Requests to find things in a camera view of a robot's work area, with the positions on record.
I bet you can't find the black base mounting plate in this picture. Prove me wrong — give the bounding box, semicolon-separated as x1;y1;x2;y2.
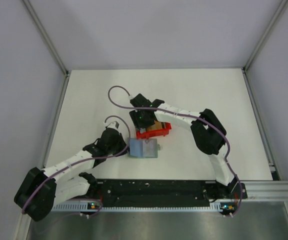
90;179;248;208

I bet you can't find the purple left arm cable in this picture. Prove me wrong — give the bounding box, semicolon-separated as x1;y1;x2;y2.
21;115;131;215

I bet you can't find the green leather card holder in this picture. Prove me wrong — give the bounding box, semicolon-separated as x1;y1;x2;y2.
128;138;161;159

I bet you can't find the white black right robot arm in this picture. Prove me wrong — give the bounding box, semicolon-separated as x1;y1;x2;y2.
129;93;243;198

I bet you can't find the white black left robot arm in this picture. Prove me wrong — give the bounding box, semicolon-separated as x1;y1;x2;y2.
14;121;128;222

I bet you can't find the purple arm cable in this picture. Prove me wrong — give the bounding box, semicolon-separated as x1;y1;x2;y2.
108;85;244;218
21;115;131;215

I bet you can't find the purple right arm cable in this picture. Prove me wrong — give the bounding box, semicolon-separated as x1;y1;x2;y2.
108;85;244;218

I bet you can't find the red plastic card tray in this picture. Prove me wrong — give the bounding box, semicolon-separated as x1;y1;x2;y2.
135;122;172;140

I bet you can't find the white slotted cable duct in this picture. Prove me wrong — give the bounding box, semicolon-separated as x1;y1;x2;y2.
52;201;88;212

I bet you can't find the aluminium frame rail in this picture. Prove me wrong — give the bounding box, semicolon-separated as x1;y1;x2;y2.
243;180;288;202

